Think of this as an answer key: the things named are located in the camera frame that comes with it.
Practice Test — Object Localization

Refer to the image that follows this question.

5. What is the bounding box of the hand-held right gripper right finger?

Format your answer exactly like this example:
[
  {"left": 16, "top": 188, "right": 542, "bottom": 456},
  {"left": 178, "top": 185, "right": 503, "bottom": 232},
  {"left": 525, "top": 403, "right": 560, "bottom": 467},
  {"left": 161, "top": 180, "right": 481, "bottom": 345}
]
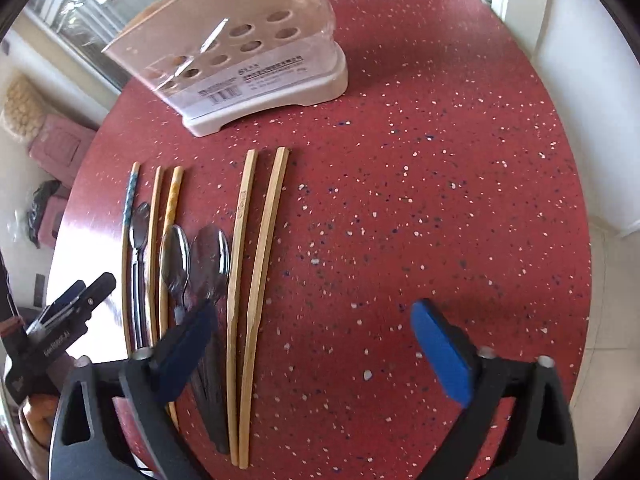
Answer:
[{"left": 410, "top": 299, "right": 581, "bottom": 480}]

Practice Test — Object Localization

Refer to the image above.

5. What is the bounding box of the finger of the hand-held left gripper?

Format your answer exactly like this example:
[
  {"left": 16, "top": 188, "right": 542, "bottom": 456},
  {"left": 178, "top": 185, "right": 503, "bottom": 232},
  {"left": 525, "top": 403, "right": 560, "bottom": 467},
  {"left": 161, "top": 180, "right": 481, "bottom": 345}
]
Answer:
[
  {"left": 65, "top": 272, "right": 117, "bottom": 321},
  {"left": 25, "top": 280, "right": 87, "bottom": 336}
]

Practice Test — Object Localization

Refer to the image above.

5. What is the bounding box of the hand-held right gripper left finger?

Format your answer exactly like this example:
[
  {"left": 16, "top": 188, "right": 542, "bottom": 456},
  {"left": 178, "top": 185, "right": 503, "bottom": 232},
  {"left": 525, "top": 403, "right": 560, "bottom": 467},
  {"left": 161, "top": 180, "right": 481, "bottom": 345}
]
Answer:
[{"left": 50, "top": 299, "right": 219, "bottom": 480}]

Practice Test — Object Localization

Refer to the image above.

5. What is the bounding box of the small metal spoon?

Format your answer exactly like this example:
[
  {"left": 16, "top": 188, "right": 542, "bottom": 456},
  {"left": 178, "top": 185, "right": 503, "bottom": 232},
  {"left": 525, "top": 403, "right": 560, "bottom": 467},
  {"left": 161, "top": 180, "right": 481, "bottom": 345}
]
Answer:
[{"left": 128, "top": 202, "right": 152, "bottom": 353}]

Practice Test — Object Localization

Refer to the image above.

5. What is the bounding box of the black-handled metal spoon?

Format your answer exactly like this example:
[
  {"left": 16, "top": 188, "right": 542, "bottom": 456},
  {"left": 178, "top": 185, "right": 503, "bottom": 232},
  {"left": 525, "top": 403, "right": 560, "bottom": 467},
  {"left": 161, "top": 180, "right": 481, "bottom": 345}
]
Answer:
[{"left": 189, "top": 225, "right": 232, "bottom": 455}]

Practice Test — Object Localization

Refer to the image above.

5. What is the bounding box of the blue patterned chopstick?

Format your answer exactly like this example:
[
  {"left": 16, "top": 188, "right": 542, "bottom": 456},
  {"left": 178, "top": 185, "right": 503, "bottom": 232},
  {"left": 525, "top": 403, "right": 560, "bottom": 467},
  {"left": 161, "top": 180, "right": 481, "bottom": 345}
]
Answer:
[{"left": 120, "top": 161, "right": 141, "bottom": 356}]

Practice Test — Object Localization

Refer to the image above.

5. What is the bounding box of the thin plain bamboo chopstick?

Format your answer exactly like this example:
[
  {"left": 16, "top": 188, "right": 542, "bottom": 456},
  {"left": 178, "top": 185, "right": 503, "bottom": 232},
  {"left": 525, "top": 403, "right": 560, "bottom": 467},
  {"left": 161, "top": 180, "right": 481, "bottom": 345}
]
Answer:
[{"left": 146, "top": 166, "right": 165, "bottom": 346}]

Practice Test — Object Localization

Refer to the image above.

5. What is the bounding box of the yellow patterned chopstick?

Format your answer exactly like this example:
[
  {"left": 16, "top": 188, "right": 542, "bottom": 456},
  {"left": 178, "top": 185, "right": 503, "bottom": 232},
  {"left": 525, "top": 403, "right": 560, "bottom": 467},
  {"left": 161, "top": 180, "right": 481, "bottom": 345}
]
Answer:
[{"left": 159, "top": 166, "right": 185, "bottom": 431}]

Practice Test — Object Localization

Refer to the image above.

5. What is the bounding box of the long bamboo chopstick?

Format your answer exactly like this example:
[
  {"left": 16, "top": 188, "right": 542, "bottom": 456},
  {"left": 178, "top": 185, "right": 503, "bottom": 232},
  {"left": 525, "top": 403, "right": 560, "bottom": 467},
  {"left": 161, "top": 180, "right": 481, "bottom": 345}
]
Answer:
[
  {"left": 226, "top": 149, "right": 259, "bottom": 467},
  {"left": 238, "top": 147, "right": 291, "bottom": 471}
]

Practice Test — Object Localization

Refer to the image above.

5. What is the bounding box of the beige plastic utensil holder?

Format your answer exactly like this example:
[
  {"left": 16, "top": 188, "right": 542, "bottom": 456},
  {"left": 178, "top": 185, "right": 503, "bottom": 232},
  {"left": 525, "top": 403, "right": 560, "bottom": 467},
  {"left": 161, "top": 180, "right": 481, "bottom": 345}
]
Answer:
[{"left": 102, "top": 0, "right": 349, "bottom": 137}]

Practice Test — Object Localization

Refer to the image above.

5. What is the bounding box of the person's left hand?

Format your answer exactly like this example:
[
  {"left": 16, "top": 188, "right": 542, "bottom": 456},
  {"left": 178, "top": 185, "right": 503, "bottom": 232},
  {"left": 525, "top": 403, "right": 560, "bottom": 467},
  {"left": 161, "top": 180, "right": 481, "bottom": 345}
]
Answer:
[{"left": 19, "top": 395, "right": 57, "bottom": 452}]

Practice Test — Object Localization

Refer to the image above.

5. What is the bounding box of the single pink plastic stool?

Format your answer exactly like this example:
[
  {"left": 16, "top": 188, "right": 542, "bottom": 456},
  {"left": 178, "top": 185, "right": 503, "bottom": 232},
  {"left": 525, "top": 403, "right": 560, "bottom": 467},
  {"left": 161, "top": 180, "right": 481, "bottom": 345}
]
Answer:
[{"left": 39, "top": 194, "right": 72, "bottom": 249}]

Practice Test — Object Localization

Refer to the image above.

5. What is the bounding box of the black bag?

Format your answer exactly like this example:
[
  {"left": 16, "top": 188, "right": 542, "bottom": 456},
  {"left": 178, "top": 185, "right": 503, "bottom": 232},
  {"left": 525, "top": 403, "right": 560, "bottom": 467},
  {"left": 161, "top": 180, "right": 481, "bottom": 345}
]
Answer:
[{"left": 25, "top": 179, "right": 63, "bottom": 249}]

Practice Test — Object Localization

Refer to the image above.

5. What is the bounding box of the stack of pink plastic stools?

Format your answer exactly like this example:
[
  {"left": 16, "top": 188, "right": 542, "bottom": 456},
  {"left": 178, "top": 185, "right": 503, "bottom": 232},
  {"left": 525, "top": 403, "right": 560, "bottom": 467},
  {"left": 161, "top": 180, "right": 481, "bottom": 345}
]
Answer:
[{"left": 27, "top": 114, "right": 97, "bottom": 191}]

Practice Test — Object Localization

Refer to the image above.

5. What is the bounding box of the bag of yellow balls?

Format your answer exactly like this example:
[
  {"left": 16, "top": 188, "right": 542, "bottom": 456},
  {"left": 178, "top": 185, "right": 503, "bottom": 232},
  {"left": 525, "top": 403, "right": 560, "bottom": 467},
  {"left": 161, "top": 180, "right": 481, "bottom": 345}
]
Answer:
[{"left": 2, "top": 74, "right": 47, "bottom": 143}]

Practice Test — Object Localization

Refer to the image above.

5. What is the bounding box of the glass sliding door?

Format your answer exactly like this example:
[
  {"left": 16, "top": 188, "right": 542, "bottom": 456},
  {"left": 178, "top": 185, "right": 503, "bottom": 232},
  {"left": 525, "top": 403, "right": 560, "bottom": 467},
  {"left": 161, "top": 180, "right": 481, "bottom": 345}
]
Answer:
[{"left": 25, "top": 0, "right": 201, "bottom": 92}]

